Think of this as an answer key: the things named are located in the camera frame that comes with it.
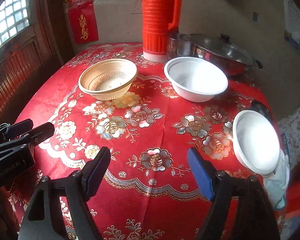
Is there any red thermos flask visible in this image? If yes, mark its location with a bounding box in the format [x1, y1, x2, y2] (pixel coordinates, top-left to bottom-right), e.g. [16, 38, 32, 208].
[141, 0, 182, 63]

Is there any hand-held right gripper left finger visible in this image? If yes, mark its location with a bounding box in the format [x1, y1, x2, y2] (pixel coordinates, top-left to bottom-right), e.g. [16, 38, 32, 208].
[17, 146, 112, 240]

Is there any white plastic bowl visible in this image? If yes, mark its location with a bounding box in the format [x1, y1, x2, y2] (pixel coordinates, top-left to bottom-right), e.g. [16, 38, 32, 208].
[164, 56, 229, 103]
[232, 110, 281, 175]

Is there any red floral tablecloth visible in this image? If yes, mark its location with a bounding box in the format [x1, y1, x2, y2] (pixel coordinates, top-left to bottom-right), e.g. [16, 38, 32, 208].
[5, 42, 290, 240]

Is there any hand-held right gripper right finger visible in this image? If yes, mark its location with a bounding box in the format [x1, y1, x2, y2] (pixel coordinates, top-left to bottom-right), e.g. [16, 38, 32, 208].
[187, 147, 282, 240]

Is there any wall calendar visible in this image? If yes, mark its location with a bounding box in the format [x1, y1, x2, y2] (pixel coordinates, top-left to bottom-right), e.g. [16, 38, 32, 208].
[283, 0, 300, 49]

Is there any dark wooden door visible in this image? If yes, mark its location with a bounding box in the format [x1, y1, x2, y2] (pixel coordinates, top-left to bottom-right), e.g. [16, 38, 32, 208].
[0, 0, 74, 130]

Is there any red wall poster gold print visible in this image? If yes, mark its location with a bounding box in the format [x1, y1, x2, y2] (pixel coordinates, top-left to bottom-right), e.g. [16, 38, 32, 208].
[67, 0, 100, 45]

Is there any grey patterned cloth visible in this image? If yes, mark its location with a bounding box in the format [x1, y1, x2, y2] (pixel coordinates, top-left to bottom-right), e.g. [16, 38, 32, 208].
[277, 105, 300, 155]

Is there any white cloth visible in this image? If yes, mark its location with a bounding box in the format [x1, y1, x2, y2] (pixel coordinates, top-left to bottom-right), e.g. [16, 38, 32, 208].
[262, 152, 290, 210]

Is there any beige plastic bowl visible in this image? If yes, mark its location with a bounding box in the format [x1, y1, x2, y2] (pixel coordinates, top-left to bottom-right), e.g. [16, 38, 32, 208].
[78, 58, 138, 101]

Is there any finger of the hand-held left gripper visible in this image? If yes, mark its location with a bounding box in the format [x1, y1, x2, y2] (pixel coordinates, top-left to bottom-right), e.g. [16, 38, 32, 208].
[0, 122, 55, 155]
[0, 119, 34, 143]

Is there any window with grid panes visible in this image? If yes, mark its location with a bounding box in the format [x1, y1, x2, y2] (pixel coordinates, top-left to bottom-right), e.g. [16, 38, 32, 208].
[0, 0, 32, 55]

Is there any steel pot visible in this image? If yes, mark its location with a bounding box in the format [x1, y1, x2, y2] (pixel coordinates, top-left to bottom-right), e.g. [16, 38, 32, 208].
[194, 46, 263, 77]

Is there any clear glass cup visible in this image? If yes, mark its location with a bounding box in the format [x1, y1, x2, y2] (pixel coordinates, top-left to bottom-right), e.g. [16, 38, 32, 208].
[167, 33, 196, 62]

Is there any black round object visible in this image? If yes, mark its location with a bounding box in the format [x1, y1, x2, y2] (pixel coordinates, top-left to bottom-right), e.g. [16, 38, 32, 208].
[250, 100, 273, 120]

